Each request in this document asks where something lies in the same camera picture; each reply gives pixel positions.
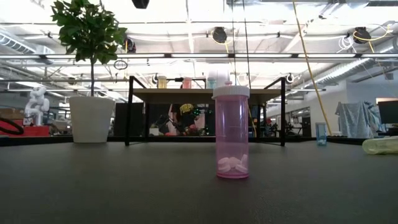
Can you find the wooden shelf black metal legs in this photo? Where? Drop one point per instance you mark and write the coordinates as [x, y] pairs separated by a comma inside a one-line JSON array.
[[174, 96]]

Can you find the green leafy plant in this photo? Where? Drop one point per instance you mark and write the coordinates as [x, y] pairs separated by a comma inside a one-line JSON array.
[[88, 31]]

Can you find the silver ventilation duct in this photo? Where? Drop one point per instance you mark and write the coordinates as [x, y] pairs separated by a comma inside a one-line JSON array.
[[18, 45], [357, 67]]

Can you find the pink medicine bottle white cap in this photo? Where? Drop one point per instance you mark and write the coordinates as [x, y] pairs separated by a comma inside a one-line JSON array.
[[231, 130], [228, 83]]

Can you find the white small robot arm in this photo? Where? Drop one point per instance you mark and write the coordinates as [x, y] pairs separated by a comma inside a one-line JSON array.
[[37, 105]]

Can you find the teal medicine bottle white cap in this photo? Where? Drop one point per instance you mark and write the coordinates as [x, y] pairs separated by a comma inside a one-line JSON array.
[[211, 82], [321, 132]]

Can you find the red medicine bottle white cap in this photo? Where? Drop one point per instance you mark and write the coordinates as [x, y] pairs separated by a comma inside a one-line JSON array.
[[186, 83]]

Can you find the small black ceiling reel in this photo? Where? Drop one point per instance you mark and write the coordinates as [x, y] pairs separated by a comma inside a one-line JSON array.
[[290, 77], [154, 77]]

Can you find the white plant pot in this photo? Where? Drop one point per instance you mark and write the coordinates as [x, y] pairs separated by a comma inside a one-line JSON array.
[[91, 121]]

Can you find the grey cloth cover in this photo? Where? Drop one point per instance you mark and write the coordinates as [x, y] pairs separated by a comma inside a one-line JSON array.
[[354, 119]]

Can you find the person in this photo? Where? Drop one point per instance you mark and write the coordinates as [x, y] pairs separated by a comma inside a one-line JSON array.
[[186, 113]]

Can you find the long ceiling light rail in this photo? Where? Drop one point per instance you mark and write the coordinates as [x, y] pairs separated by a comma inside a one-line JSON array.
[[199, 55]]

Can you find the black monitor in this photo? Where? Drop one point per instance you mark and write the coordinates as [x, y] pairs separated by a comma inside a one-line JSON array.
[[388, 112]]

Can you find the black partition panel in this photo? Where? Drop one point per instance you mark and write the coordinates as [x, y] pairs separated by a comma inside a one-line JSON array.
[[138, 119]]

